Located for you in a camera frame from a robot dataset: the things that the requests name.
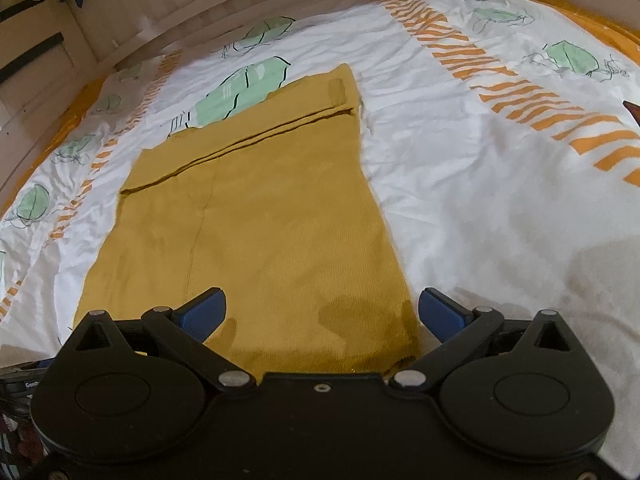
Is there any mustard yellow knit sweater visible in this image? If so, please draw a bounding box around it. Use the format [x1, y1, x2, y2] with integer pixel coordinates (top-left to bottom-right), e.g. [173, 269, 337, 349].
[77, 64, 420, 376]

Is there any white leaf-print duvet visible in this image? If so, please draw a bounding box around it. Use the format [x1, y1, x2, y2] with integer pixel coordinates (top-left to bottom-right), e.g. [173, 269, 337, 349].
[1, 0, 639, 479]

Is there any light wooden bed frame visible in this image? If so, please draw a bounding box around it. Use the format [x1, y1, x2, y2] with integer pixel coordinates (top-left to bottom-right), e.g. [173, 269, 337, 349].
[0, 0, 452, 212]

